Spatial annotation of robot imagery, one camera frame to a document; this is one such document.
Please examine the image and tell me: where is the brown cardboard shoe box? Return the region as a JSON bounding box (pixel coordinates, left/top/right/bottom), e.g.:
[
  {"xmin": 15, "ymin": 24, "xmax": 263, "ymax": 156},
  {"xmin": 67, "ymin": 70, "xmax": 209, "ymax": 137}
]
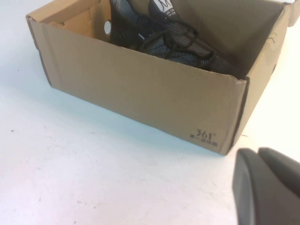
[{"xmin": 25, "ymin": 0, "xmax": 294, "ymax": 157}]

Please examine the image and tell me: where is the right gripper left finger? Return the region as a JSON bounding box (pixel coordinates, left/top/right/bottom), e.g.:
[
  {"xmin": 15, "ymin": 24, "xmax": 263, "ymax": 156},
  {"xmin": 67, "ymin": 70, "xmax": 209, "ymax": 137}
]
[{"xmin": 232, "ymin": 149, "xmax": 300, "ymax": 225}]

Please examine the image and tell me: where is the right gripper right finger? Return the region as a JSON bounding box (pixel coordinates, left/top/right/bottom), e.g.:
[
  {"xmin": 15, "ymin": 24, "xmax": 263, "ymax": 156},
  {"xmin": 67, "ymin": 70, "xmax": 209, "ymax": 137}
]
[{"xmin": 259, "ymin": 146, "xmax": 300, "ymax": 180}]

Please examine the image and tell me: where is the black knit sneaker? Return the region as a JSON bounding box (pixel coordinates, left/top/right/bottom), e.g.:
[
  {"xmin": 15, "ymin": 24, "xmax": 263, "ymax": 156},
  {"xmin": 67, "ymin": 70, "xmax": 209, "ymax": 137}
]
[{"xmin": 109, "ymin": 0, "xmax": 235, "ymax": 72}]

